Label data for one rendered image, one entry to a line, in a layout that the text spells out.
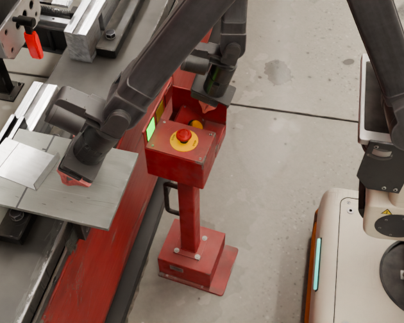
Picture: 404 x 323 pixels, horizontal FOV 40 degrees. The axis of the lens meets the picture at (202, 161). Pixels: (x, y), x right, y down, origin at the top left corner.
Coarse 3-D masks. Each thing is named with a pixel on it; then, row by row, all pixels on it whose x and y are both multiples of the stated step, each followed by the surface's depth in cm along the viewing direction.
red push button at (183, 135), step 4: (184, 128) 143; (180, 132) 141; (184, 132) 141; (188, 132) 141; (176, 136) 141; (180, 136) 141; (184, 136) 141; (188, 136) 141; (180, 140) 141; (184, 140) 140; (188, 140) 143
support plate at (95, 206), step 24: (24, 144) 115; (48, 144) 115; (120, 168) 111; (0, 192) 108; (48, 192) 108; (72, 192) 108; (96, 192) 108; (120, 192) 108; (48, 216) 106; (72, 216) 105; (96, 216) 105
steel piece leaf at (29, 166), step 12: (12, 156) 113; (24, 156) 113; (36, 156) 113; (48, 156) 113; (0, 168) 111; (12, 168) 111; (24, 168) 111; (36, 168) 111; (48, 168) 110; (12, 180) 110; (24, 180) 110; (36, 180) 107
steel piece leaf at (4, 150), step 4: (4, 140) 115; (8, 140) 115; (12, 140) 115; (4, 144) 115; (8, 144) 115; (12, 144) 115; (16, 144) 115; (0, 148) 114; (4, 148) 114; (8, 148) 114; (12, 148) 114; (0, 152) 114; (4, 152) 114; (8, 152) 114; (0, 156) 113; (4, 156) 113; (0, 160) 112; (4, 160) 112; (0, 164) 112
